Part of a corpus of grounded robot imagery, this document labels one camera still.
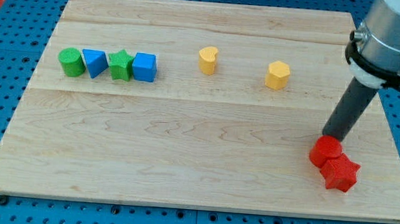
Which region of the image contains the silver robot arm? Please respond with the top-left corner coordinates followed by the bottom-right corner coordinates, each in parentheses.
top-left (345, 0), bottom-right (400, 92)

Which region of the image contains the yellow hexagon block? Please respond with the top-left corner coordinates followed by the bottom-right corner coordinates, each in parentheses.
top-left (265, 61), bottom-right (290, 90)

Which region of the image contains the wooden board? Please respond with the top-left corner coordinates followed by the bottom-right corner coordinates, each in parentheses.
top-left (0, 0), bottom-right (400, 223)

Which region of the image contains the yellow heart block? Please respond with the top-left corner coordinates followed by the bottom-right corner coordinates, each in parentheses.
top-left (198, 46), bottom-right (219, 76)

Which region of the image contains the blue cube block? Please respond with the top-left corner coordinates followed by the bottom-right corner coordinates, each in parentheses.
top-left (132, 52), bottom-right (157, 83)

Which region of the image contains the green star block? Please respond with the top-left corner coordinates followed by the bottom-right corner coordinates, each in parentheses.
top-left (108, 49), bottom-right (134, 81)

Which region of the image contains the blue triangle block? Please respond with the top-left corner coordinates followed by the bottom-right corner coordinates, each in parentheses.
top-left (83, 49), bottom-right (108, 78)

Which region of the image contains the red cylinder block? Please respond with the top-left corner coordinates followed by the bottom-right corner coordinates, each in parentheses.
top-left (309, 136), bottom-right (343, 168)

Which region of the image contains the green cylinder block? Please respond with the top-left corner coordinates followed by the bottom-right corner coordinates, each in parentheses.
top-left (58, 47), bottom-right (86, 77)

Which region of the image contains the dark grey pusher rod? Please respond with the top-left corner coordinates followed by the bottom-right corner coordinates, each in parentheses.
top-left (322, 78), bottom-right (379, 142)

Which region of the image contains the red star block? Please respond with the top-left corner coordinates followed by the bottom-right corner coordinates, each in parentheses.
top-left (320, 153), bottom-right (361, 192)

